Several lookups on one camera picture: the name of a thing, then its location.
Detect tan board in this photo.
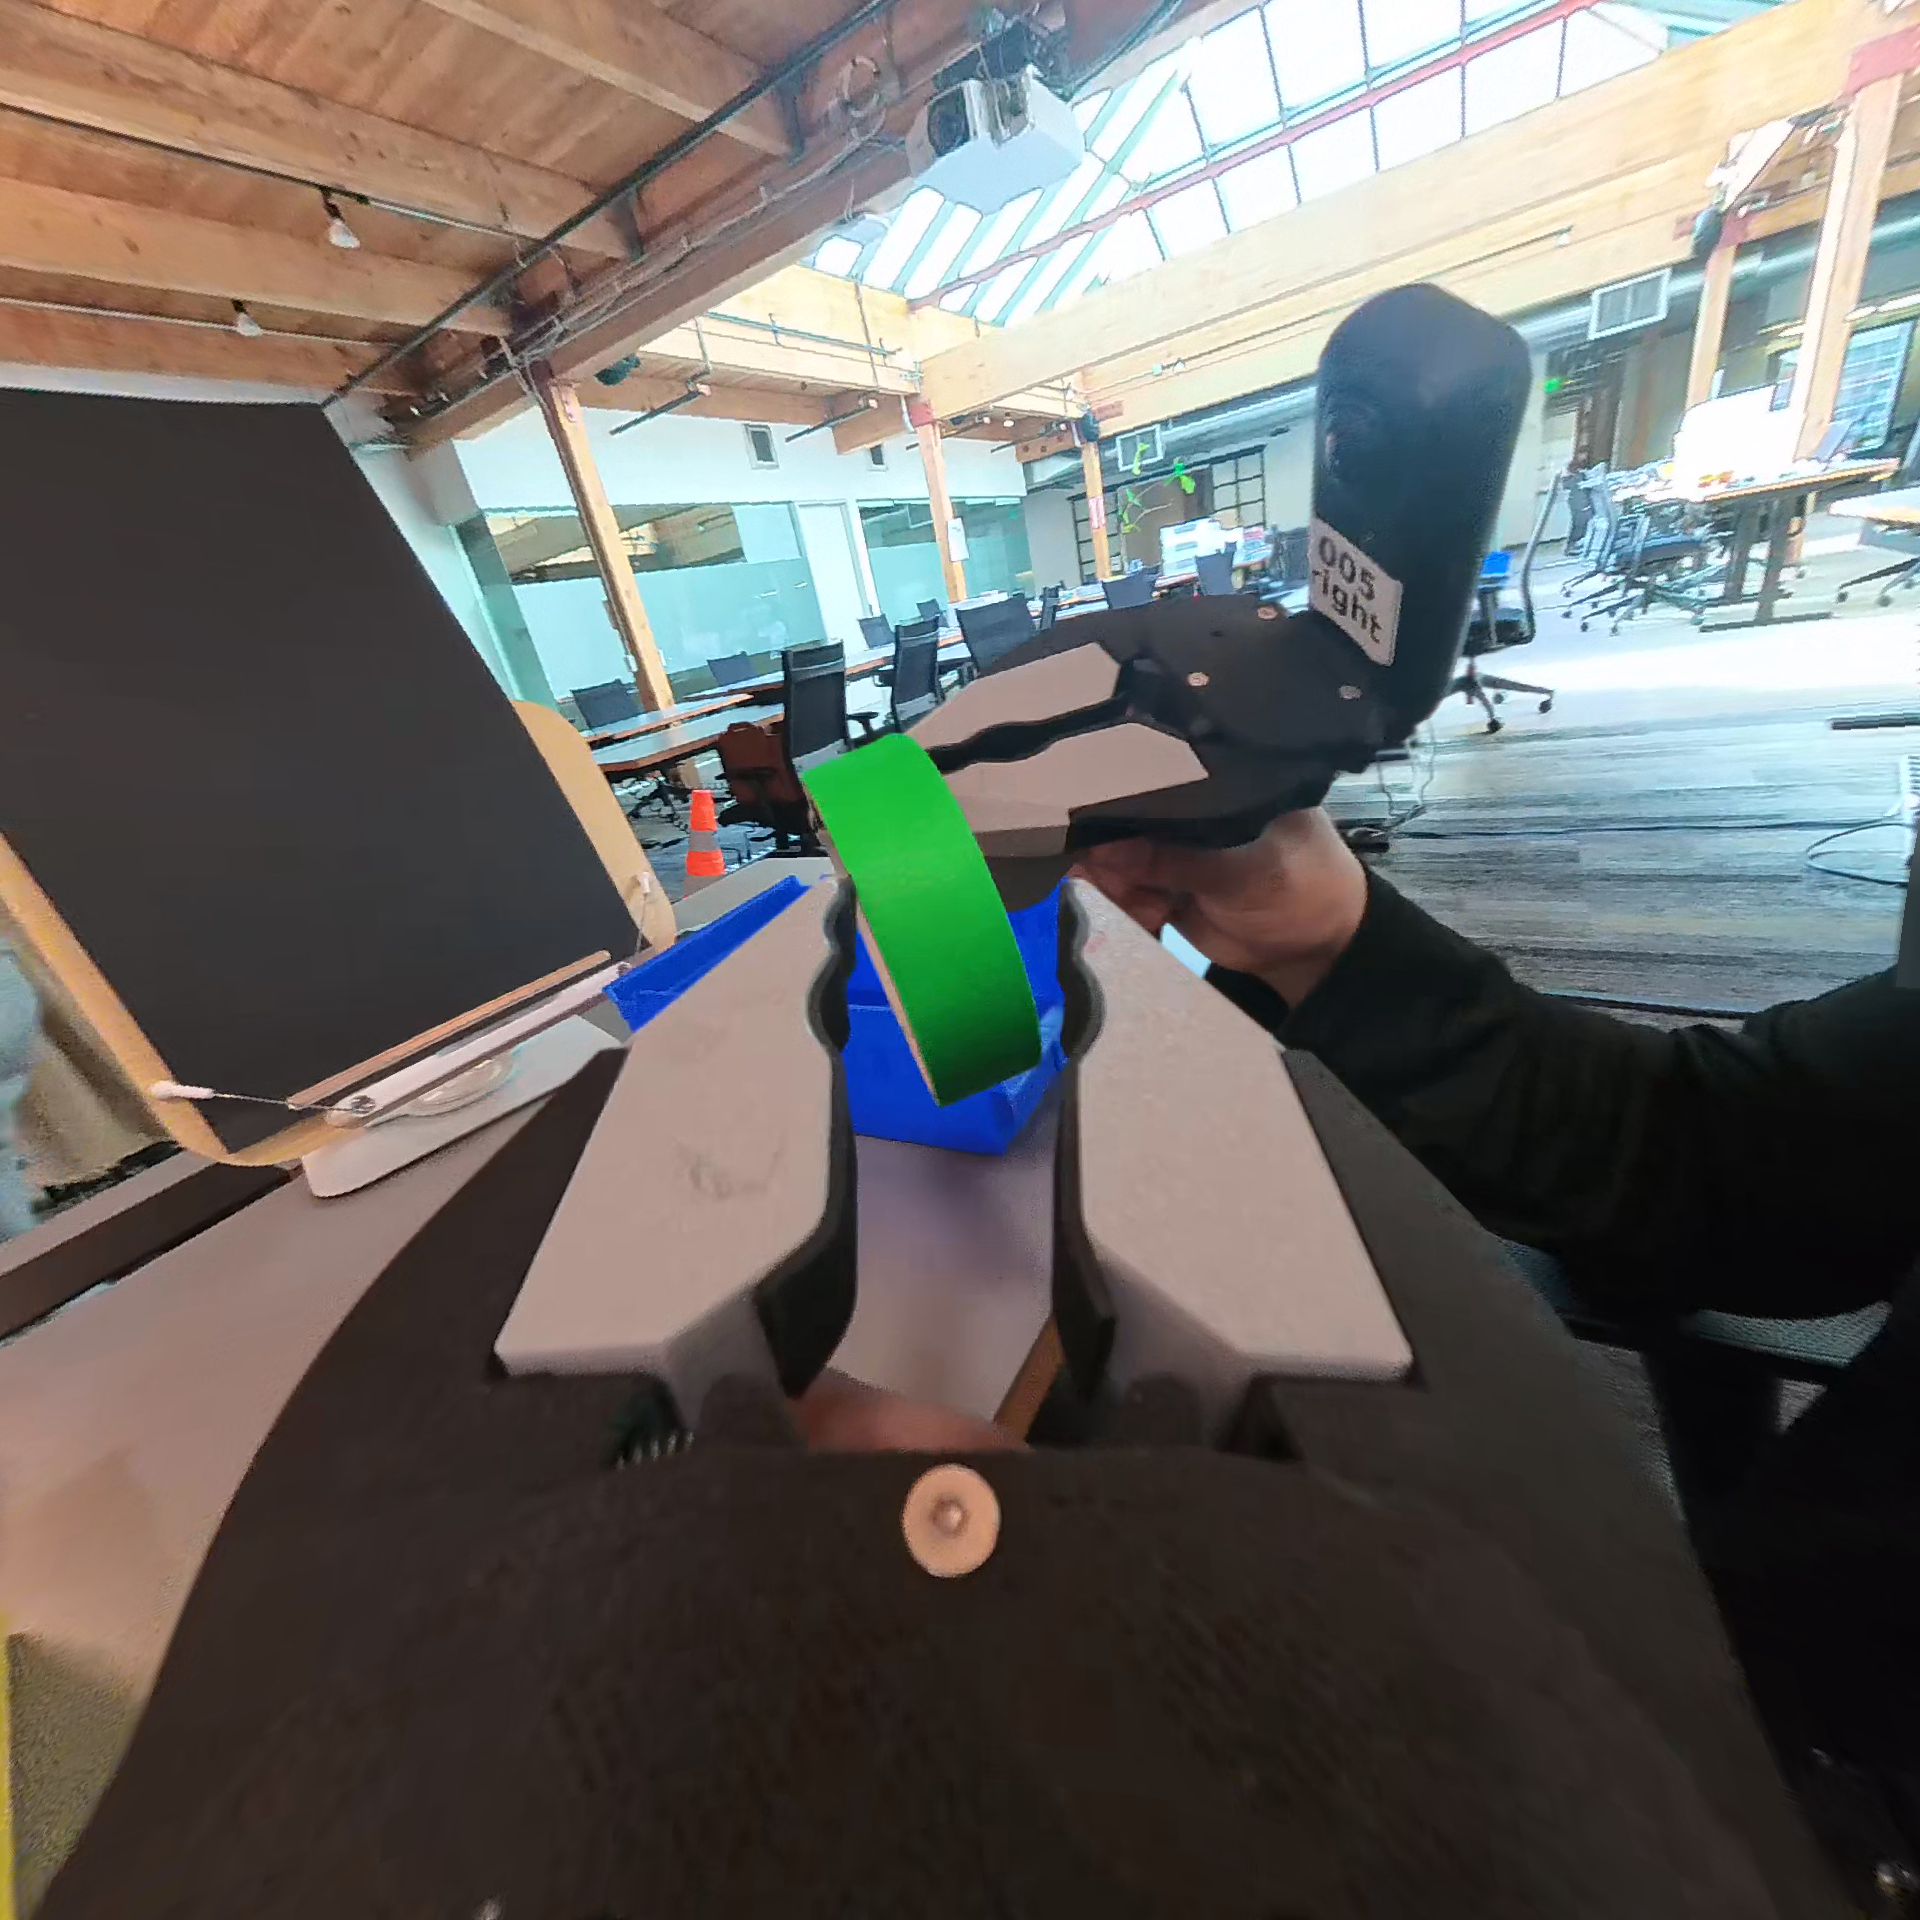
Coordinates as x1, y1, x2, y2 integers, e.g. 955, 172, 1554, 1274
510, 698, 677, 953

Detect person's right hand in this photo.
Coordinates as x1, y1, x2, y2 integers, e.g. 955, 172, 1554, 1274
1069, 807, 1374, 1016

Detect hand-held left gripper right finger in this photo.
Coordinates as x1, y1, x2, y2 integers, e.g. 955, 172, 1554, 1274
1053, 880, 1417, 1431

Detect person's torso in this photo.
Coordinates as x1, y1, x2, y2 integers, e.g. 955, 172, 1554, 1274
1642, 1319, 1920, 1920

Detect brown office chair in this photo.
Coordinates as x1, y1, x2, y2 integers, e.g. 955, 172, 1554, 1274
718, 720, 798, 842

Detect ceiling projector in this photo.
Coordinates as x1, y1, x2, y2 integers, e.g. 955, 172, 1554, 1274
907, 75, 1086, 214

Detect wooden desk black legs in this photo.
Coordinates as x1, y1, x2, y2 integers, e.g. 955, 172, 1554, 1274
1650, 458, 1905, 628

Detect green tape roll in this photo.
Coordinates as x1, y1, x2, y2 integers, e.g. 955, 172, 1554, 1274
803, 731, 1044, 1110

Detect blue plastic bin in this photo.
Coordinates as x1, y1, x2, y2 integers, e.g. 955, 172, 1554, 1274
604, 874, 1069, 1158

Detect person's right forearm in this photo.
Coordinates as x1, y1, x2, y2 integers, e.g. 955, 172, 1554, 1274
1207, 872, 1920, 1322

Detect wooden post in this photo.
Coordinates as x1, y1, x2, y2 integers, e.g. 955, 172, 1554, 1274
533, 375, 677, 714

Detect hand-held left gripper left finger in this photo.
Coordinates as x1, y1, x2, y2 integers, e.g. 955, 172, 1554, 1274
491, 882, 865, 1425

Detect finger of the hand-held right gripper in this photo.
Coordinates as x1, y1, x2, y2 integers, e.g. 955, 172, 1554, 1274
907, 643, 1129, 761
945, 720, 1213, 864

